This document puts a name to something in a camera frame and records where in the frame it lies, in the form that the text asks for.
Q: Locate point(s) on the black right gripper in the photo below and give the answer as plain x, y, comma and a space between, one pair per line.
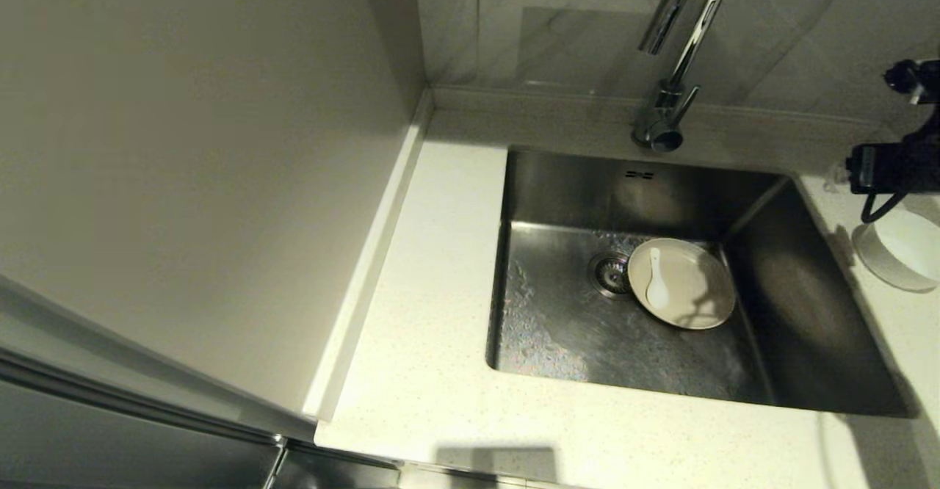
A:
927, 155

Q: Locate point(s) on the white round bowl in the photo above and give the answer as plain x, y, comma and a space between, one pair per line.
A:
903, 254

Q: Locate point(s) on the cream round plate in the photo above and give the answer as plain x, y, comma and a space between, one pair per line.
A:
698, 291

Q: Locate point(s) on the white ceramic spoon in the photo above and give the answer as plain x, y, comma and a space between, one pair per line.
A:
657, 294

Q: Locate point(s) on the stainless steel sink basin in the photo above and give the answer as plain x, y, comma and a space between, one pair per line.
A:
573, 335

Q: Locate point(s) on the chrome gooseneck faucet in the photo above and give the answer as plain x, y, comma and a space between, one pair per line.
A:
664, 118

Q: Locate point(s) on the round metal drain strainer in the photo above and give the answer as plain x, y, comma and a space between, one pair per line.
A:
608, 272

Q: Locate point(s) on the grey metal cabinet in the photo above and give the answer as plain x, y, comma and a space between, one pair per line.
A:
110, 430

